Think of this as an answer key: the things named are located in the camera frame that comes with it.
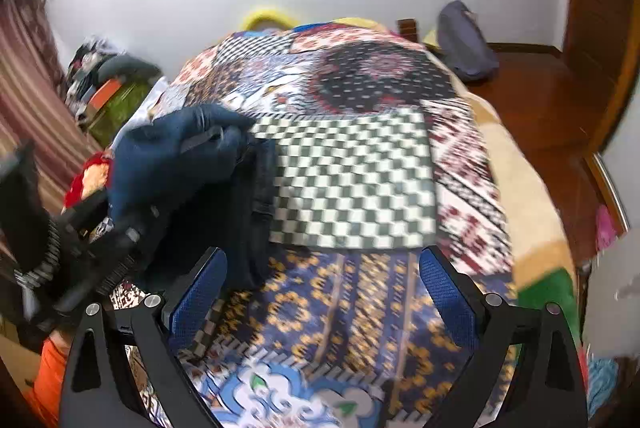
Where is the patchwork patterned bedspread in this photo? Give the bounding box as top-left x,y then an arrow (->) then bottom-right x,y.
106,21 -> 524,428

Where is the blue denim jacket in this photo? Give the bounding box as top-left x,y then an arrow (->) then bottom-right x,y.
108,103 -> 278,292

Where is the striped maroon curtain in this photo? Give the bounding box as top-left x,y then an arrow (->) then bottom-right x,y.
0,0 -> 100,214

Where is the orange box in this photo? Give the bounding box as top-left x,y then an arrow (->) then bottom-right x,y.
88,78 -> 122,111

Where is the purple grey backpack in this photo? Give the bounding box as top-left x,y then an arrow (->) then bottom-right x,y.
436,0 -> 499,83

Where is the yellow pillow at headboard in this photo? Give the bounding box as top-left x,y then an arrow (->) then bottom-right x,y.
240,7 -> 390,33

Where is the orange tan blanket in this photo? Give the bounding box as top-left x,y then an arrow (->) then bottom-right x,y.
454,82 -> 577,292

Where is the brown wooden door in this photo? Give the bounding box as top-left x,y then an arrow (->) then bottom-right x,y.
470,0 -> 640,259

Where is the grey pillow on pile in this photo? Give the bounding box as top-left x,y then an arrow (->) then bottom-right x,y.
96,55 -> 162,85

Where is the orange left sleeve forearm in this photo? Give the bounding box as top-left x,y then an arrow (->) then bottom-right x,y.
24,333 -> 70,427

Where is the green storage box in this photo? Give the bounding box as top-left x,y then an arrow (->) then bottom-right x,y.
86,81 -> 151,148

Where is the red plush toy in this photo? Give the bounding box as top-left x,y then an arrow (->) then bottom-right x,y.
63,149 -> 114,209

